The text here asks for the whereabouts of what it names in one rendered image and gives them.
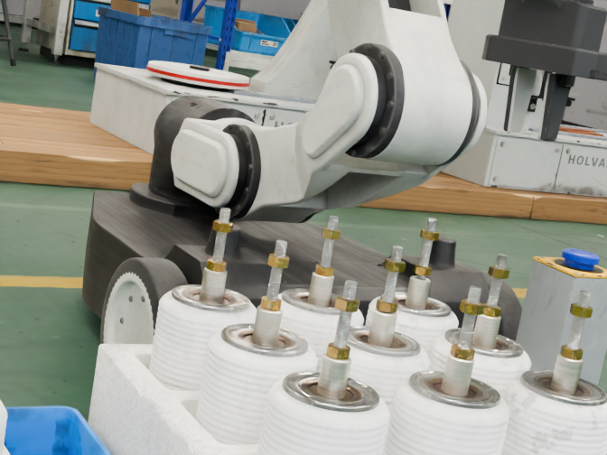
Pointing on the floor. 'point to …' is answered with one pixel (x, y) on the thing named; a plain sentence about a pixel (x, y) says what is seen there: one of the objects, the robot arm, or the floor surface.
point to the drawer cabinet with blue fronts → (76, 30)
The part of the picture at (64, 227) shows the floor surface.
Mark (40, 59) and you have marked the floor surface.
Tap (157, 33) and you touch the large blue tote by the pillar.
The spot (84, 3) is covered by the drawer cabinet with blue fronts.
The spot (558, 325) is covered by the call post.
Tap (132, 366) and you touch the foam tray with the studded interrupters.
